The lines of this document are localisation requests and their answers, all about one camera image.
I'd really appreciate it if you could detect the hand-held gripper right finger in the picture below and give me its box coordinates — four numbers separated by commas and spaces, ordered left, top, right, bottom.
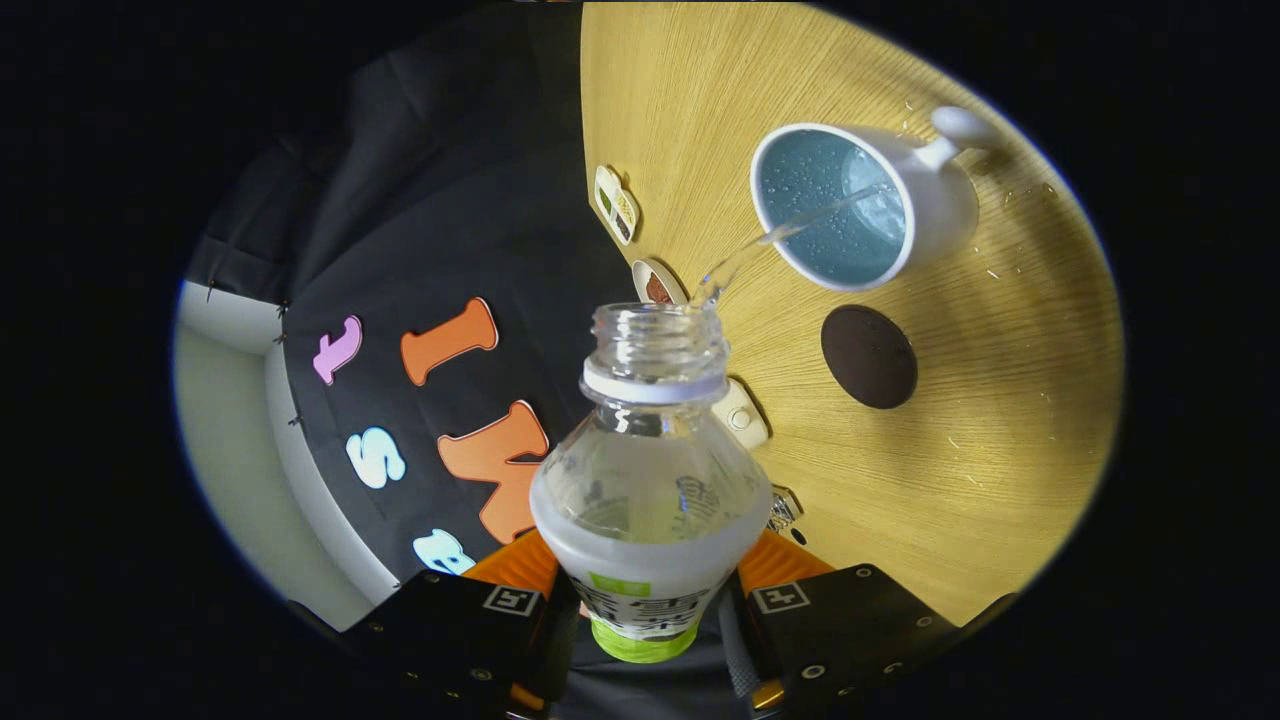
715, 528, 966, 716

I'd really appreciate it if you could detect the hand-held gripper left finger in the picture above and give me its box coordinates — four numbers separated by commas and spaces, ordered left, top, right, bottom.
345, 530, 581, 716

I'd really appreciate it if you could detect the clear plastic juice bottle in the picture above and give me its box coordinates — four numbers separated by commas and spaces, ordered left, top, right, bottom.
528, 300, 773, 664

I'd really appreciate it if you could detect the dark brown round coaster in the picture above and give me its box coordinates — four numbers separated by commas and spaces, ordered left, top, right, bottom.
820, 305, 919, 410

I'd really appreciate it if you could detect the clear juice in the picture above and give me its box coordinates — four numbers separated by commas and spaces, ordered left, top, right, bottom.
690, 148, 909, 311

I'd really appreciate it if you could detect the white cup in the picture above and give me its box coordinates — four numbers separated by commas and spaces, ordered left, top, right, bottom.
750, 105, 1001, 293

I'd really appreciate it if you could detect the white toaster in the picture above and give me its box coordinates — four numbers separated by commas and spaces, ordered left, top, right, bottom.
712, 377, 771, 451

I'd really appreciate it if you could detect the wooden table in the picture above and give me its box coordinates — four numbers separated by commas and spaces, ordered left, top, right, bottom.
580, 0, 1126, 626

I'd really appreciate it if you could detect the round plate with brown food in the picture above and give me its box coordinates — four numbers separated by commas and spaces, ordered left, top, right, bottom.
631, 258, 691, 307

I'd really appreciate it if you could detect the black backdrop cloth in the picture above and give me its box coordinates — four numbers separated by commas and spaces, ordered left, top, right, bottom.
185, 0, 751, 720

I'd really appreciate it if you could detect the white divided bean dish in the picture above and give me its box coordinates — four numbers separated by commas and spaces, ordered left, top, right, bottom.
594, 165, 640, 246

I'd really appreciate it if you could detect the wire mesh holder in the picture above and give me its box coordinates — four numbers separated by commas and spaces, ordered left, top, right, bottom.
765, 485, 806, 534

